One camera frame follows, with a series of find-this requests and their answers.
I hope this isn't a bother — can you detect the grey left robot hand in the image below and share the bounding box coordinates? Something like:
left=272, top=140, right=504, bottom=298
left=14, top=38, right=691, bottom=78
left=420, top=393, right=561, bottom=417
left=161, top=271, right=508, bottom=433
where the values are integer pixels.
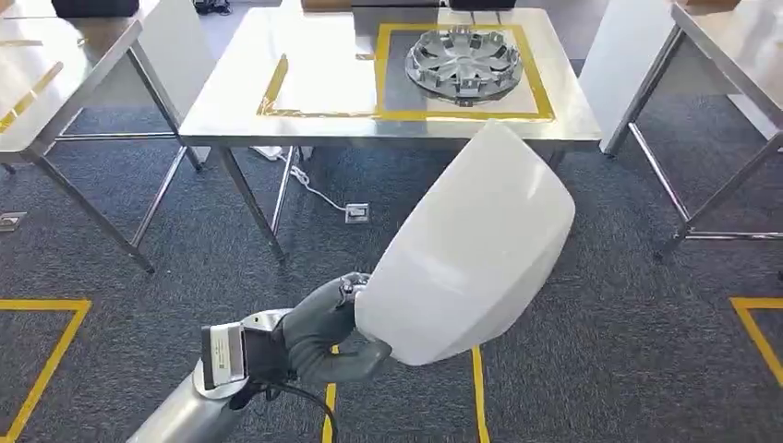
left=278, top=271, right=394, bottom=387

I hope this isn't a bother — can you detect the large white plastic shell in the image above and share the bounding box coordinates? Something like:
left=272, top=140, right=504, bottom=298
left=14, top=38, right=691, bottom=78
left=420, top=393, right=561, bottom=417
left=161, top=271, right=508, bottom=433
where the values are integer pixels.
left=354, top=119, right=577, bottom=368

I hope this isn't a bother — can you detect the steel table with hubcap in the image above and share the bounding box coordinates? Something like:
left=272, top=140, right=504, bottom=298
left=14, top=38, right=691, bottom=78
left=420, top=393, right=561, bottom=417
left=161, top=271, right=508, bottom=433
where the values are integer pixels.
left=178, top=5, right=605, bottom=265

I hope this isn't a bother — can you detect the silver metal hubcap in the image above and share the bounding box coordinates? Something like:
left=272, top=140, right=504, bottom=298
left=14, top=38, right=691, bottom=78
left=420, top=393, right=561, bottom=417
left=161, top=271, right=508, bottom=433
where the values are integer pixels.
left=404, top=27, right=526, bottom=107

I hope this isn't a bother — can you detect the black box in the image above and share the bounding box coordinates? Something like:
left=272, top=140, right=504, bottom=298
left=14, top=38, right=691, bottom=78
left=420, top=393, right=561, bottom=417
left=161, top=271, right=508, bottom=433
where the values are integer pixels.
left=448, top=0, right=519, bottom=11

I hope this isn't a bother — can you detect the yellow tape strip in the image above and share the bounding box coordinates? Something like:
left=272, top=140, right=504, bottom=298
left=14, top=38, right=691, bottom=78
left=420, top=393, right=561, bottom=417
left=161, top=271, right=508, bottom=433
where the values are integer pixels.
left=0, top=61, right=66, bottom=133

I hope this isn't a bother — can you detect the black case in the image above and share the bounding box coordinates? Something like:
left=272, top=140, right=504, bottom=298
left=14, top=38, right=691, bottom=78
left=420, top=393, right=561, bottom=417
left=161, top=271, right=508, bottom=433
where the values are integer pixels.
left=51, top=0, right=140, bottom=18

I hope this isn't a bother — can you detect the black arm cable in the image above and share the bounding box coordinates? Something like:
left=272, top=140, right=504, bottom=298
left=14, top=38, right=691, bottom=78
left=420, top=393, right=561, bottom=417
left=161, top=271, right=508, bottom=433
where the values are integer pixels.
left=229, top=379, right=340, bottom=443

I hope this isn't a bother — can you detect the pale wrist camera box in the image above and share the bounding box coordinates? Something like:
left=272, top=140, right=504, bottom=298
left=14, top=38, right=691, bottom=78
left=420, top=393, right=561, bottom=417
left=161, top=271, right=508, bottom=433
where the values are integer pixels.
left=200, top=322, right=250, bottom=391

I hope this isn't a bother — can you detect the white floor cable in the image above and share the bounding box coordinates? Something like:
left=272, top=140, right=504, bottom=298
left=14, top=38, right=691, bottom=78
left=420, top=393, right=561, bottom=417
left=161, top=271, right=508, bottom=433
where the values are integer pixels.
left=278, top=151, right=350, bottom=213

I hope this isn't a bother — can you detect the black cable bundle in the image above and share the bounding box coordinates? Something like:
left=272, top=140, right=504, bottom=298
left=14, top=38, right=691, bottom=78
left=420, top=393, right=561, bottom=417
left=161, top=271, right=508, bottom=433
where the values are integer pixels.
left=193, top=0, right=233, bottom=18

